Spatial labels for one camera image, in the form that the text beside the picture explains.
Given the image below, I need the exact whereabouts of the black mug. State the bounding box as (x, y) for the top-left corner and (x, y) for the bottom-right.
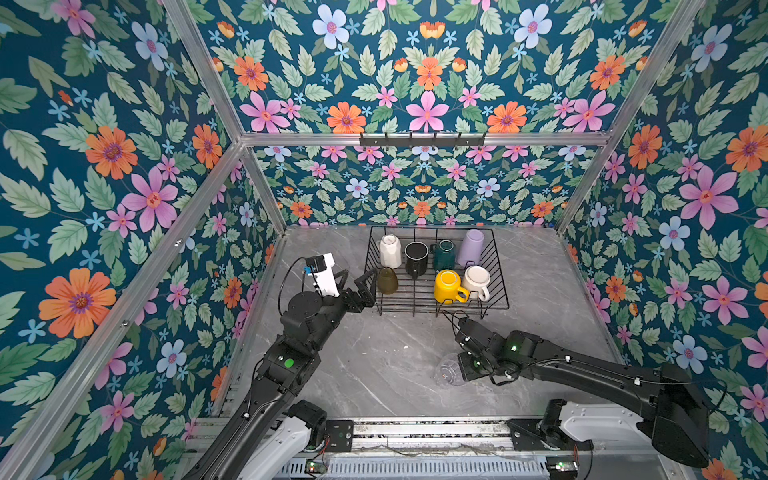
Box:
(404, 241), (430, 279)

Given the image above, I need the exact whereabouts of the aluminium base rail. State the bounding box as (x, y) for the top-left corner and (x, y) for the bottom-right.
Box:
(191, 416), (601, 480)

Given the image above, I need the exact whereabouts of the white mug red inside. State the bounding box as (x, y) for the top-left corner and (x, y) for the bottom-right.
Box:
(462, 265), (491, 302)

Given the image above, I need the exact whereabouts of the clear glass cup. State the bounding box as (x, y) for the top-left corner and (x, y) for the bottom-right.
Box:
(434, 353), (465, 386)

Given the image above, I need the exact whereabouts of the lilac cup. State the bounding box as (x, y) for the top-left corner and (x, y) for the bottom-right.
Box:
(456, 229), (485, 268)

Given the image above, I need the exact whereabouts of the black hook rail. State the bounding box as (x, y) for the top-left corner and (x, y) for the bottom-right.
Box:
(358, 132), (486, 149)

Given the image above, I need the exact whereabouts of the olive glass cup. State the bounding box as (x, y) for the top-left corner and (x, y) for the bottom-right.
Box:
(377, 267), (399, 295)

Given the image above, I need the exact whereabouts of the black wire dish rack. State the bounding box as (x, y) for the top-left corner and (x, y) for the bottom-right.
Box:
(364, 226), (510, 317)

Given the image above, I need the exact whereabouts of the cream white mug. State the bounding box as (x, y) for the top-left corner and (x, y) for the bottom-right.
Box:
(379, 234), (402, 269)

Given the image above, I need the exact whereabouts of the green mug cream inside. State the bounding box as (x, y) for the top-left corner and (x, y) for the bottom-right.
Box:
(430, 239), (456, 271)

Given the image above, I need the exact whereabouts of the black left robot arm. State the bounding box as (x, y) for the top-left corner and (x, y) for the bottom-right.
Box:
(184, 269), (377, 479)

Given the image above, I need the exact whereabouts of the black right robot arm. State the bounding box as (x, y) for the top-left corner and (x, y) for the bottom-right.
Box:
(453, 317), (711, 468)

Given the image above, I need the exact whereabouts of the yellow mug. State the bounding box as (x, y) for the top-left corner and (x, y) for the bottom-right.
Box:
(434, 269), (470, 305)

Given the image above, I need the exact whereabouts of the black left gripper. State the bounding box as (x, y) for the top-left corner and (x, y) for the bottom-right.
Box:
(309, 265), (379, 355)

